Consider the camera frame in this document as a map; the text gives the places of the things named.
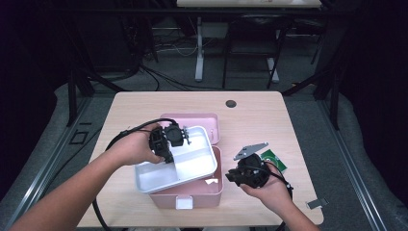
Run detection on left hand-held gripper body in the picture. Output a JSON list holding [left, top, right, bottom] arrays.
[[148, 124, 193, 157]]

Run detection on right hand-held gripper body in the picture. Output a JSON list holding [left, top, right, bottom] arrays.
[[233, 142, 270, 190]]

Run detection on white divided tray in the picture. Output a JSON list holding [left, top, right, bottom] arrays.
[[134, 125, 218, 194]]

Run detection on green and white carton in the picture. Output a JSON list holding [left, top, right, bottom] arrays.
[[260, 148, 288, 173]]

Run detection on pink storage box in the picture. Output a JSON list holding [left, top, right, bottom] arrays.
[[148, 113, 224, 210]]

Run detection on person's right hand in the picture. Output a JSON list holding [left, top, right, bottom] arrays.
[[240, 162, 292, 215]]

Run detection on person's left hand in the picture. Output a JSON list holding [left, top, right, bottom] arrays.
[[107, 123, 166, 167]]

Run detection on metal table clip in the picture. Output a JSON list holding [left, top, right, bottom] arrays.
[[306, 197, 330, 210]]

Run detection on white desk leg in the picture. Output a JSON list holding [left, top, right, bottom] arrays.
[[267, 57, 280, 84], [194, 15, 205, 83]]

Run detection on black metal stand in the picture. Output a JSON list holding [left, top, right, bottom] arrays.
[[65, 64, 129, 128], [282, 64, 341, 131]]

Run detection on black chair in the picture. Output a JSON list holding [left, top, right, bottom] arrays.
[[220, 13, 294, 90]]

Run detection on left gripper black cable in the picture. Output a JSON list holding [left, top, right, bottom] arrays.
[[91, 117, 179, 231]]

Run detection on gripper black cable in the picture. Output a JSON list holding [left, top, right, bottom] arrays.
[[91, 117, 179, 231], [253, 165, 293, 231]]

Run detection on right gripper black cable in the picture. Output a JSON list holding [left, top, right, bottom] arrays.
[[253, 165, 293, 231]]

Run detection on black floor cable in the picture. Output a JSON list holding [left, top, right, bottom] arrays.
[[44, 128, 104, 193]]

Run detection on metal floor rail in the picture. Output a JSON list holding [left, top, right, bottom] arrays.
[[0, 95, 94, 231], [316, 99, 389, 231]]

